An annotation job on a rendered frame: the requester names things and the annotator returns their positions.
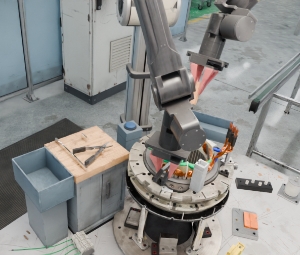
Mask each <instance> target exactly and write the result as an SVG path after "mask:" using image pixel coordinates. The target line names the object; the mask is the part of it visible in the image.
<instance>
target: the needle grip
mask: <svg viewBox="0 0 300 255"><path fill-rule="evenodd" d="M200 85H201V82H198V81H197V82H196V85H195V88H196V91H195V92H194V100H191V101H190V103H191V104H194V105H196V103H197V100H198V97H199V94H198V93H199V88H200Z"/></svg>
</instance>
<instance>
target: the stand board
mask: <svg viewBox="0 0 300 255"><path fill-rule="evenodd" d="M81 133H83V134H85V135H86V136H87V138H88V141H87V142H86V141H85V140H83V139H82V138H81ZM58 140H59V141H60V142H61V143H62V144H64V145H65V146H66V147H67V148H68V149H69V150H70V151H71V152H72V149H74V148H79V147H84V146H85V147H93V146H102V145H104V144H106V143H107V142H109V144H107V145H106V146H111V145H113V146H112V147H109V148H105V149H104V150H103V151H104V156H101V155H100V154H99V155H98V156H97V157H96V158H95V160H94V161H93V162H91V163H90V164H88V165H87V166H86V167H87V168H88V171H87V172H86V171H85V170H84V169H83V168H82V167H81V166H80V165H79V164H78V163H77V162H76V161H75V160H74V159H73V158H72V157H71V156H70V155H69V154H68V153H67V152H66V151H65V150H64V149H63V148H62V147H61V146H59V145H58V144H57V143H56V142H55V141H52V142H50V143H47V144H44V147H45V146H46V147H47V148H48V149H49V150H50V151H51V152H52V153H53V154H54V155H55V156H56V158H57V159H58V160H59V161H60V162H61V163H62V164H63V165H64V166H65V167H66V168H67V169H68V170H69V171H70V172H71V173H72V174H73V175H74V182H75V183H76V184H77V183H79V182H81V181H83V180H85V179H87V178H90V177H92V176H94V175H96V174H98V173H100V172H102V171H104V170H106V169H108V168H110V167H113V166H115V165H117V164H119V163H121V162H123V161H125V160H127V159H129V154H130V153H129V152H128V151H127V150H126V149H125V148H123V147H122V146H121V145H120V144H118V143H117V142H116V141H115V140H114V139H112V138H111V137H110V136H109V135H107V134H106V133H105V132H104V131H102V130H101V129H100V128H99V127H98V126H94V127H91V128H88V129H86V130H83V131H80V132H78V133H75V134H72V135H69V136H66V137H63V138H61V139H58ZM96 152H97V149H94V150H86V152H81V153H76V154H74V155H75V156H76V157H77V158H78V159H79V160H80V161H81V162H82V163H83V164H84V161H85V160H87V159H88V158H89V157H91V156H92V155H95V153H96Z"/></svg>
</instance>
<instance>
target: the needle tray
mask: <svg viewBox="0 0 300 255"><path fill-rule="evenodd" d="M192 112H193V113H194V115H195V116H196V118H197V119H198V121H199V124H200V125H201V127H202V128H203V130H204V131H205V132H206V139H208V140H212V141H216V142H219V143H222V144H225V141H226V135H227V131H228V128H229V127H230V123H232V124H234V123H235V122H234V121H230V120H227V119H223V118H219V117H216V116H212V115H208V114H205V113H201V112H197V111H194V110H192ZM233 126H234V125H233Z"/></svg>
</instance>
